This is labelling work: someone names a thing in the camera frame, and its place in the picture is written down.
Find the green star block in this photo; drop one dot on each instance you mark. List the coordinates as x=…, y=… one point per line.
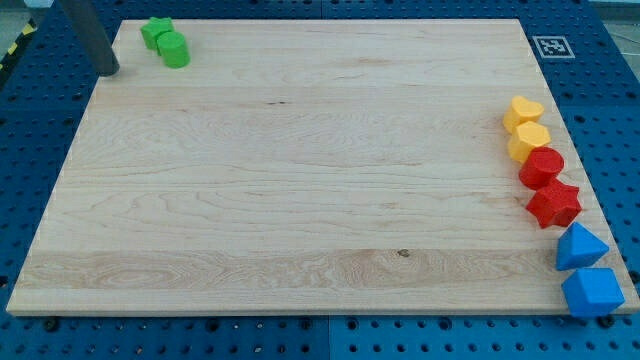
x=153, y=29

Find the red star block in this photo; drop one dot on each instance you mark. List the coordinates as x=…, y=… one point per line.
x=556, y=204

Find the wooden board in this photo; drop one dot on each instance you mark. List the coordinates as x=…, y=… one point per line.
x=300, y=167

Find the green cylinder block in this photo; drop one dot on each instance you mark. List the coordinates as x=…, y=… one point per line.
x=173, y=49

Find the yellow hexagon block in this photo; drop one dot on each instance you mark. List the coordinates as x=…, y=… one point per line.
x=525, y=138

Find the yellow heart block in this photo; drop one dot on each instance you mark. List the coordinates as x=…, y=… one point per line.
x=521, y=110

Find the red cylinder block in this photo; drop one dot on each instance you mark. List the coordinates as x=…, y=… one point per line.
x=542, y=165

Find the white fiducial marker tag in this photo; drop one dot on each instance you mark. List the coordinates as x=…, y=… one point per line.
x=553, y=47

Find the blue triangle block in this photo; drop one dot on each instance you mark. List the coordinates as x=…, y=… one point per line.
x=578, y=247

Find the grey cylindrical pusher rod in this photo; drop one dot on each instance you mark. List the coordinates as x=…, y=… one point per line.
x=84, y=20

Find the blue cube block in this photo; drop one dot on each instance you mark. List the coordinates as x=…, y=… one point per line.
x=592, y=292

